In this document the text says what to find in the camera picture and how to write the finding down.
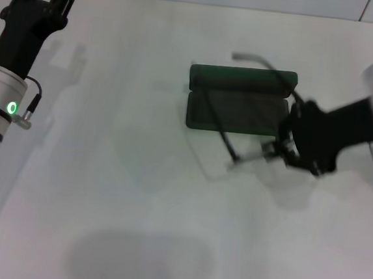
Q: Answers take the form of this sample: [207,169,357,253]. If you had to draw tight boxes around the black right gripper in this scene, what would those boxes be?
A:
[259,89,373,183]

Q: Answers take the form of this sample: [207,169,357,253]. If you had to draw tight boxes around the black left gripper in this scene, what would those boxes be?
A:
[0,0,79,83]

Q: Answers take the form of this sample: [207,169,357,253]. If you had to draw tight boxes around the black thin-frame glasses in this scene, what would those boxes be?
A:
[196,49,312,172]

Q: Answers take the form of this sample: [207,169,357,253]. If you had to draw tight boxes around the green glasses case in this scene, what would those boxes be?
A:
[184,62,299,139]

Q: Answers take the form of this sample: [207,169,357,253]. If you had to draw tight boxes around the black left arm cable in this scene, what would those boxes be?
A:
[12,75,46,131]

